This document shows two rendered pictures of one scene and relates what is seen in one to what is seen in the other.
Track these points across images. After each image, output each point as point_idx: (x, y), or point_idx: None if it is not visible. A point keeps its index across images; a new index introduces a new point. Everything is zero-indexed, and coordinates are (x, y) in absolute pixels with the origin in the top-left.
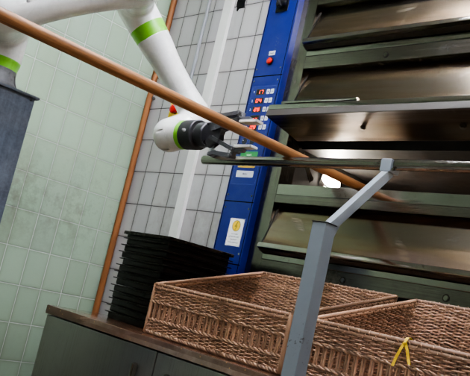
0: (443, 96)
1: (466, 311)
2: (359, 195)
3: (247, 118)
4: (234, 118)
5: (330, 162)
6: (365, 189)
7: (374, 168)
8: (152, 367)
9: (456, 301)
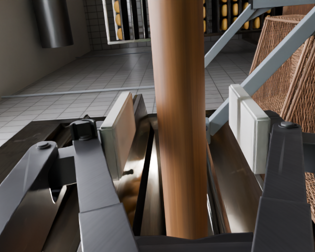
0: (78, 230)
1: None
2: (257, 67)
3: (99, 127)
4: (80, 154)
5: (207, 172)
6: (246, 79)
7: (206, 136)
8: None
9: None
